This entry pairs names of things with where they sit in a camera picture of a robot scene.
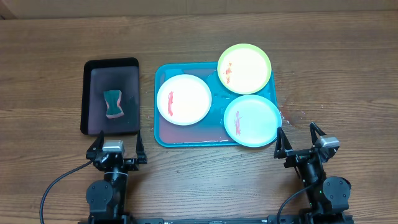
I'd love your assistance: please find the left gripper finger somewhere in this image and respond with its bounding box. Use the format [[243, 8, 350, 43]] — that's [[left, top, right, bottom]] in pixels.
[[136, 131, 147, 164], [86, 131, 104, 159]]

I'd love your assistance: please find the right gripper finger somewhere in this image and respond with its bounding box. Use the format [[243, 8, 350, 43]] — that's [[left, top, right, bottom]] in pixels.
[[309, 122, 326, 145], [274, 127, 293, 159]]

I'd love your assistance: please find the light blue plate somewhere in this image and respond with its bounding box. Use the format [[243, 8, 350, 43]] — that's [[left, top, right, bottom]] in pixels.
[[223, 95, 282, 147]]

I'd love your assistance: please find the green and pink sponge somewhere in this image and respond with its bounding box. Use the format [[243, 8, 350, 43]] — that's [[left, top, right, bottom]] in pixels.
[[103, 90, 124, 119]]

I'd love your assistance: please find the white plate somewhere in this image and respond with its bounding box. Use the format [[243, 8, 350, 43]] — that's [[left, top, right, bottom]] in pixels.
[[155, 74, 212, 126]]

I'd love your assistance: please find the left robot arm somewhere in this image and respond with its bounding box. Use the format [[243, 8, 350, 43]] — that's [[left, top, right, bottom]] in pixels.
[[86, 133, 147, 224]]

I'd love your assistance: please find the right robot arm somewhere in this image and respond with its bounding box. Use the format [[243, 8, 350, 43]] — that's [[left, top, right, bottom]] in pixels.
[[267, 122, 354, 224]]

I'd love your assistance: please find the black rectangular tray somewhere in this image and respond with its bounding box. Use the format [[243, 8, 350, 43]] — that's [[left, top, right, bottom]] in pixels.
[[80, 57, 140, 136]]

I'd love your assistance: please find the teal serving tray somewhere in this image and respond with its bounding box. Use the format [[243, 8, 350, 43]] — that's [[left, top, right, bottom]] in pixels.
[[154, 62, 277, 147]]

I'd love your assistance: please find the green plate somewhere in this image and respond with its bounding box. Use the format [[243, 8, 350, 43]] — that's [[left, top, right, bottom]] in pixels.
[[217, 44, 272, 95]]

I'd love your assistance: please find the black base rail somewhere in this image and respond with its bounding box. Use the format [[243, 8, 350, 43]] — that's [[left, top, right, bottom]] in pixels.
[[77, 214, 354, 224]]

